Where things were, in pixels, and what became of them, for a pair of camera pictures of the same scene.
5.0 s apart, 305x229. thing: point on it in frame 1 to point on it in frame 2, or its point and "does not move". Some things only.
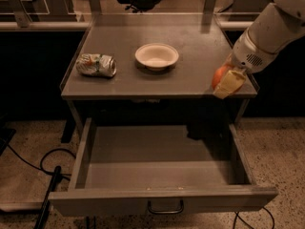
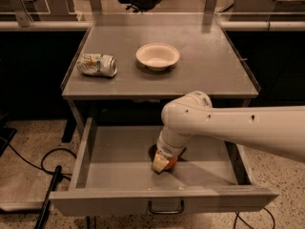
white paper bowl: x=156 y=56 does not move
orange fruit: x=218 y=74 to x=172 y=161
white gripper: x=248 y=54 to x=171 y=150
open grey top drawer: x=125 y=169 does not move
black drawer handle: x=166 y=212 does not move
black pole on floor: x=42 y=216 does not move
